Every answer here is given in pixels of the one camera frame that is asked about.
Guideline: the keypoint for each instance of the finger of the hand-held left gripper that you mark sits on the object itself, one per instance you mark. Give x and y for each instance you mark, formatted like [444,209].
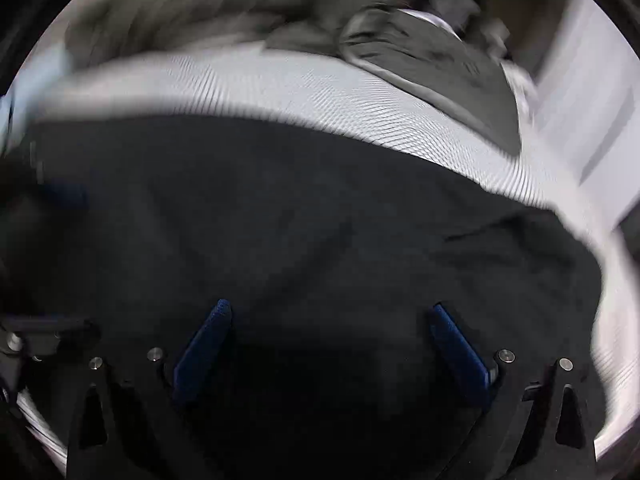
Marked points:
[50,335]
[67,195]

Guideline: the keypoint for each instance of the white wardrobe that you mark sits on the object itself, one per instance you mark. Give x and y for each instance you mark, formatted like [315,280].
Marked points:
[590,110]

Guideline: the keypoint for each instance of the bed with white patterned sheet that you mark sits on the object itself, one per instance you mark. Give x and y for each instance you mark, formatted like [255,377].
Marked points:
[300,85]

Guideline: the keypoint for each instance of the black pants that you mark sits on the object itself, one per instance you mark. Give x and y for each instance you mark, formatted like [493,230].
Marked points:
[300,210]

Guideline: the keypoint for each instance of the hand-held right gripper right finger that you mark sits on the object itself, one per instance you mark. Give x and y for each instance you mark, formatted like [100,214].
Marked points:
[460,355]

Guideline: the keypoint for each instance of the grey duvet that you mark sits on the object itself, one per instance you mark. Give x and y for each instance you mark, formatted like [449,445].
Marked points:
[400,40]

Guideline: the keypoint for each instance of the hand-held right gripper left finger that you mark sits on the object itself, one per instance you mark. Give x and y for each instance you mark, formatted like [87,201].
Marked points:
[205,350]

